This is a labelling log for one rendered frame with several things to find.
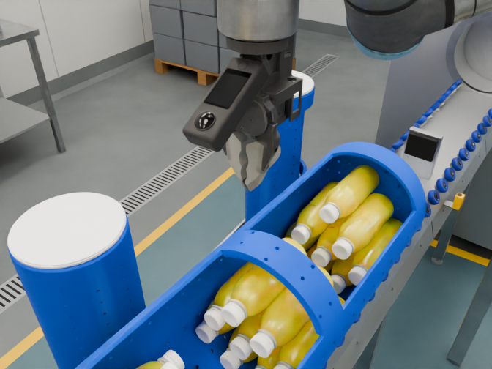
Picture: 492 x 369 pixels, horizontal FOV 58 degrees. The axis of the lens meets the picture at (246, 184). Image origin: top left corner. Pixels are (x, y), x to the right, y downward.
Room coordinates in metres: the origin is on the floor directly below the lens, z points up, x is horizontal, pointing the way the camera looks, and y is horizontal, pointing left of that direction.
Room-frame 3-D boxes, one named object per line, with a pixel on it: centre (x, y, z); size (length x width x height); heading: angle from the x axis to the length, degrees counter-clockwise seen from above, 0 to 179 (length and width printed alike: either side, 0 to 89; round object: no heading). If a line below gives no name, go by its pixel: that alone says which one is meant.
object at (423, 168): (1.21, -0.56, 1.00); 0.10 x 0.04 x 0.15; 52
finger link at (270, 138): (0.48, -0.02, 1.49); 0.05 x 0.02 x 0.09; 52
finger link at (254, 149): (0.50, -0.03, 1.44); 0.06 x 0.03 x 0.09; 142
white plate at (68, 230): (0.84, 0.44, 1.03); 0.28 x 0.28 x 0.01
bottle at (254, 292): (0.56, -0.04, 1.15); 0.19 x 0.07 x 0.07; 142
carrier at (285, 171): (1.72, -0.14, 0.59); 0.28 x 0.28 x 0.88
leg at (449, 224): (1.73, -1.04, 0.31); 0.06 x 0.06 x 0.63; 52
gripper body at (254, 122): (0.52, -0.02, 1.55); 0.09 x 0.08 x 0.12; 142
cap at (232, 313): (0.48, 0.02, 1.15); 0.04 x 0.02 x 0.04; 52
